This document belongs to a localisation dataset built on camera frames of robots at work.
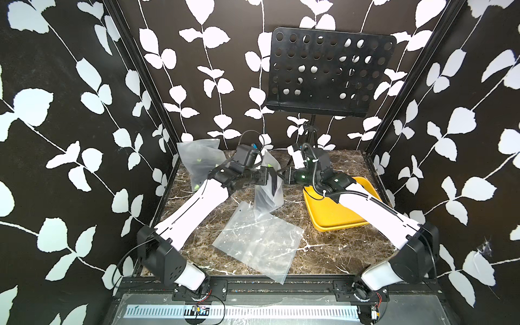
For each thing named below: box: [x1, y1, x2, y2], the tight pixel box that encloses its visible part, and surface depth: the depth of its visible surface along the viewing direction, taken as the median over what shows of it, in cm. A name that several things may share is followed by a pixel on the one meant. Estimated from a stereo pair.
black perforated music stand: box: [266, 27, 397, 146], surface depth 66 cm
